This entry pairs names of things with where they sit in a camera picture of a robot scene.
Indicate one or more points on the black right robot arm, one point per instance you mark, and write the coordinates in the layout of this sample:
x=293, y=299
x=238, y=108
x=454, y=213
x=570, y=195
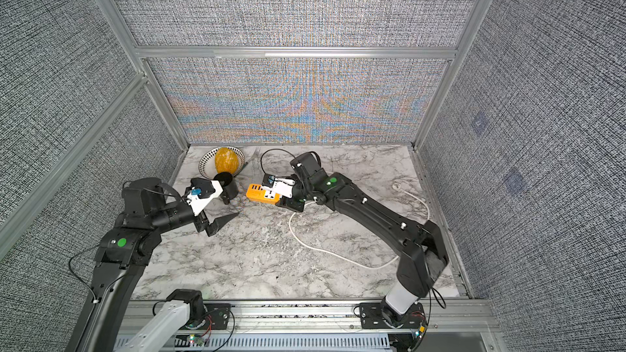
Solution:
x=421, y=251

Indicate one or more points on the aluminium front rail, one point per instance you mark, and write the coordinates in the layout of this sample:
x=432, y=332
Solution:
x=337, y=316

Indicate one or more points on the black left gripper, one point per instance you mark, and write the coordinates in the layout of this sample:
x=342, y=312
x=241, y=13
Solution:
x=203, y=223

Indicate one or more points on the orange power strip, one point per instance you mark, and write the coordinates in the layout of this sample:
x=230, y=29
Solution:
x=261, y=194

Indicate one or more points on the yellow mesh bagged fruit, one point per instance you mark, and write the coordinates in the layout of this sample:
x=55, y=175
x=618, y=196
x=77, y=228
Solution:
x=226, y=161

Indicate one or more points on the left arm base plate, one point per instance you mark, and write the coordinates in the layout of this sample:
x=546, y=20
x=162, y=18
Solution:
x=197, y=314

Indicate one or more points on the white slotted cable duct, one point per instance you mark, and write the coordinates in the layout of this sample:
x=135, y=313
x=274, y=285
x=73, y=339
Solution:
x=281, y=342

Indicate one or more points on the black cup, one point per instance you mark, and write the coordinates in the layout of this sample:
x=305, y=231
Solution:
x=228, y=184

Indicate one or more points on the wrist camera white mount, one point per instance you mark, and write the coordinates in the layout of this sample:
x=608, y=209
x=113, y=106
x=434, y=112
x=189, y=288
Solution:
x=201, y=192
x=282, y=186

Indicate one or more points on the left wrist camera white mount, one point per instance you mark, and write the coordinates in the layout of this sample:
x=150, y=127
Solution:
x=201, y=192

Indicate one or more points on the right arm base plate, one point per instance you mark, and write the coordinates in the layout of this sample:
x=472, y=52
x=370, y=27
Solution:
x=378, y=315

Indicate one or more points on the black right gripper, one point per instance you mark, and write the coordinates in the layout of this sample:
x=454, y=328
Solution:
x=290, y=204

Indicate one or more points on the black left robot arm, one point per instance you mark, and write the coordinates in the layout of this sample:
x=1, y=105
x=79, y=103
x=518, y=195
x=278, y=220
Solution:
x=152, y=208

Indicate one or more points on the white patterned bowl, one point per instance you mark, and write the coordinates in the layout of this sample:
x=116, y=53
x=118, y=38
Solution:
x=207, y=163

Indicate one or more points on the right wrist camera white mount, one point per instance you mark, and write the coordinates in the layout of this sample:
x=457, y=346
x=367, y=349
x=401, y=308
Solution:
x=282, y=186

